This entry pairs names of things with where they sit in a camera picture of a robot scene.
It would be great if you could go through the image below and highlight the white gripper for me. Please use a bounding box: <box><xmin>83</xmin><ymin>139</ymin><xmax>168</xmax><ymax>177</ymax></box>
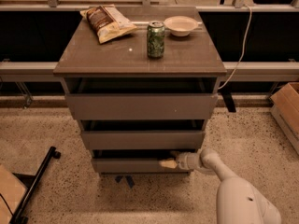
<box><xmin>159</xmin><ymin>150</ymin><xmax>202</xmax><ymax>171</ymax></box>

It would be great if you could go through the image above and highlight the grey bottom drawer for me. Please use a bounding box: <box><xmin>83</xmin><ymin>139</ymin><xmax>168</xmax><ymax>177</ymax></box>
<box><xmin>91</xmin><ymin>159</ymin><xmax>186</xmax><ymax>174</ymax></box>

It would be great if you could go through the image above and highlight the grey drawer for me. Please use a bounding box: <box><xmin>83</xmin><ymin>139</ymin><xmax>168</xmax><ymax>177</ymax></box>
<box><xmin>91</xmin><ymin>159</ymin><xmax>186</xmax><ymax>174</ymax></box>
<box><xmin>81</xmin><ymin>131</ymin><xmax>205</xmax><ymax>150</ymax></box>
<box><xmin>65</xmin><ymin>94</ymin><xmax>218</xmax><ymax>120</ymax></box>

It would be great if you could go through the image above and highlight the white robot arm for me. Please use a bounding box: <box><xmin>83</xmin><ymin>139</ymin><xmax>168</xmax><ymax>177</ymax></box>
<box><xmin>159</xmin><ymin>148</ymin><xmax>282</xmax><ymax>224</ymax></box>

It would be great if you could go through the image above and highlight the grey drawer cabinet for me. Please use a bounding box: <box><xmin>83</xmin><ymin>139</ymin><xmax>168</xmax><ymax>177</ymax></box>
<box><xmin>54</xmin><ymin>7</ymin><xmax>226</xmax><ymax>161</ymax></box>

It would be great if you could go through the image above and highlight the grey middle drawer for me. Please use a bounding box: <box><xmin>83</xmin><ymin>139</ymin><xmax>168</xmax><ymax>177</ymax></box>
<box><xmin>81</xmin><ymin>131</ymin><xmax>205</xmax><ymax>150</ymax></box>

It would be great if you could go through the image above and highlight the grey top drawer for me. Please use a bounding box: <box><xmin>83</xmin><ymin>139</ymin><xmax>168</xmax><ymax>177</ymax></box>
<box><xmin>65</xmin><ymin>94</ymin><xmax>218</xmax><ymax>120</ymax></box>

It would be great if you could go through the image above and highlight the cardboard box right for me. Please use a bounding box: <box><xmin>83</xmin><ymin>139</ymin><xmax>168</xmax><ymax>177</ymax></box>
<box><xmin>270</xmin><ymin>82</ymin><xmax>299</xmax><ymax>154</ymax></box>

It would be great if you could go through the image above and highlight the green soda can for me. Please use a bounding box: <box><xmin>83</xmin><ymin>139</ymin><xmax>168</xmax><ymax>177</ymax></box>
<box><xmin>147</xmin><ymin>21</ymin><xmax>165</xmax><ymax>58</ymax></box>

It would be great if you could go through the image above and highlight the white bowl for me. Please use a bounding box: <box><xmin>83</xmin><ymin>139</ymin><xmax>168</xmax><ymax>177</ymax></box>
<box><xmin>164</xmin><ymin>16</ymin><xmax>198</xmax><ymax>37</ymax></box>

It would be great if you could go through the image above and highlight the black rolling stand leg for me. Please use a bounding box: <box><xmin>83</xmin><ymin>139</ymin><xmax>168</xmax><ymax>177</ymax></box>
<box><xmin>9</xmin><ymin>147</ymin><xmax>61</xmax><ymax>224</ymax></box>

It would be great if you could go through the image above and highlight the brown chip bag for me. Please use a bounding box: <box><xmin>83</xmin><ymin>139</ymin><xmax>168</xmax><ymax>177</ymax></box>
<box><xmin>80</xmin><ymin>5</ymin><xmax>137</xmax><ymax>44</ymax></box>

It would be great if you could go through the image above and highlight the cardboard piece bottom left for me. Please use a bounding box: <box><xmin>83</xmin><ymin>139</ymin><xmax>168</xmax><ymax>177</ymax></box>
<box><xmin>0</xmin><ymin>164</ymin><xmax>27</xmax><ymax>224</ymax></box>

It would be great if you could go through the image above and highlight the black bracket under rail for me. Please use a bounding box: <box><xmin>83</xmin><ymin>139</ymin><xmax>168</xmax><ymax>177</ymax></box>
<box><xmin>220</xmin><ymin>84</ymin><xmax>236</xmax><ymax>113</ymax></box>

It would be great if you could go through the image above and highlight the white cable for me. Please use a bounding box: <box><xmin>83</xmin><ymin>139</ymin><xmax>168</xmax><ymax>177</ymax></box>
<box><xmin>218</xmin><ymin>4</ymin><xmax>254</xmax><ymax>91</ymax></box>

